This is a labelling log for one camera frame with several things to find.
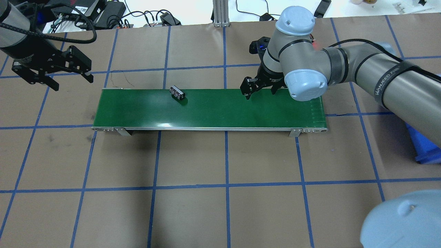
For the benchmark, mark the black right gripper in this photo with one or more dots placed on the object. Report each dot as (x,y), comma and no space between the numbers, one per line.
(270,78)

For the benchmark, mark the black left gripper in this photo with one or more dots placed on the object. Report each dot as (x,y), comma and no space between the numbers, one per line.
(24,54)

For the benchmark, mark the black capacitor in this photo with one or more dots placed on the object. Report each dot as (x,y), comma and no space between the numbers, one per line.
(177,93)

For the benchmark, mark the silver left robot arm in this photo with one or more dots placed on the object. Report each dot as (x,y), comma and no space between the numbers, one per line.
(16,26)

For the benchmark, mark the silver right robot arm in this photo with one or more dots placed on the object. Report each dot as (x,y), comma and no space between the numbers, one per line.
(288,59)

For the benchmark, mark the green conveyor belt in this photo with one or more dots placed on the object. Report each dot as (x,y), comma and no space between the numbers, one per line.
(125,110)

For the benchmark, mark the black power adapter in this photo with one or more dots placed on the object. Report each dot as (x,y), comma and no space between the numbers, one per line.
(266,17)

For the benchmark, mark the black power supply box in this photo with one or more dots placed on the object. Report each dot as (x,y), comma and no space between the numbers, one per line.
(109,15)

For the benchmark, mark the blue plastic bin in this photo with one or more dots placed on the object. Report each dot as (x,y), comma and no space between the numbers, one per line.
(427,152)

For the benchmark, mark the aluminium frame post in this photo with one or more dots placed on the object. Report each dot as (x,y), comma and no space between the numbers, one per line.
(220,13)

